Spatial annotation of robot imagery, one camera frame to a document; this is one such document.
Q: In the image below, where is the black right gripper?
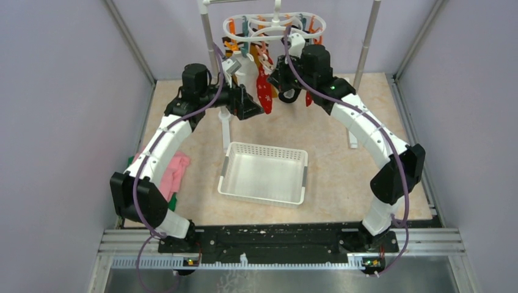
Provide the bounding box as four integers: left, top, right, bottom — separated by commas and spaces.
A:
266, 53, 315, 94

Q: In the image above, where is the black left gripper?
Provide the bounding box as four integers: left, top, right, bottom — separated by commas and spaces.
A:
199, 71, 264, 120

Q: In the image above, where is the red snowflake sock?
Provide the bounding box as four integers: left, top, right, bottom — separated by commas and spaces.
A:
256, 61, 274, 114
305, 91, 313, 107

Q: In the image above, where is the white sock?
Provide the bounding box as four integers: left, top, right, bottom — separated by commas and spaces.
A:
233, 53, 258, 91

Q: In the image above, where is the pink clothespin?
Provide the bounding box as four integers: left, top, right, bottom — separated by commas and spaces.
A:
257, 45, 272, 67

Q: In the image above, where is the white plastic clip hanger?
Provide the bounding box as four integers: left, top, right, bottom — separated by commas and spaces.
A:
222, 1, 327, 43

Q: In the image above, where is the mustard yellow sock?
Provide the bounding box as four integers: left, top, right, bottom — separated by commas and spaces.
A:
221, 37, 261, 60

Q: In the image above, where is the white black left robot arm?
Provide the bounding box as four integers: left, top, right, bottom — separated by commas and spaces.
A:
109, 59, 264, 252

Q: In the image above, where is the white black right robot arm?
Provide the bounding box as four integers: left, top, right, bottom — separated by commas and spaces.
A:
268, 45, 426, 251

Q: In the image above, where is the black sock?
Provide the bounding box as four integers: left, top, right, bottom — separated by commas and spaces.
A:
278, 89, 301, 104

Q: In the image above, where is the white plastic basket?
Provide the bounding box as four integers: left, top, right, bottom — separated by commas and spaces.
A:
217, 142, 308, 208

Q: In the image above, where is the teal clothespin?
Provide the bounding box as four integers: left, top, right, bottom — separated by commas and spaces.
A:
240, 16, 249, 57

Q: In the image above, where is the orange clothespin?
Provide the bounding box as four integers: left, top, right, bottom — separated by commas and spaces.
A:
224, 18, 239, 51

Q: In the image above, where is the pink cloth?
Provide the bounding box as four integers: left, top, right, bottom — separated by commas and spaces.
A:
158, 151, 191, 202

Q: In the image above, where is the white metal drying rack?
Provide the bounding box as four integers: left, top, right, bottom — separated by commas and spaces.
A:
197, 0, 381, 151

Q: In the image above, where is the green cloth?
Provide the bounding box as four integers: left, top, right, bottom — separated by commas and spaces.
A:
159, 168, 177, 211

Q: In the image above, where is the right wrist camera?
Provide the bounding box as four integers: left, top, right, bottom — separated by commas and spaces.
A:
288, 32, 306, 58

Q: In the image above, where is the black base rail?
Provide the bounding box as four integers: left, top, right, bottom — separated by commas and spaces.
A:
158, 222, 399, 264

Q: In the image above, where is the white cable duct strip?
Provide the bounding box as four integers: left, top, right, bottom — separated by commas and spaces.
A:
111, 255, 365, 270

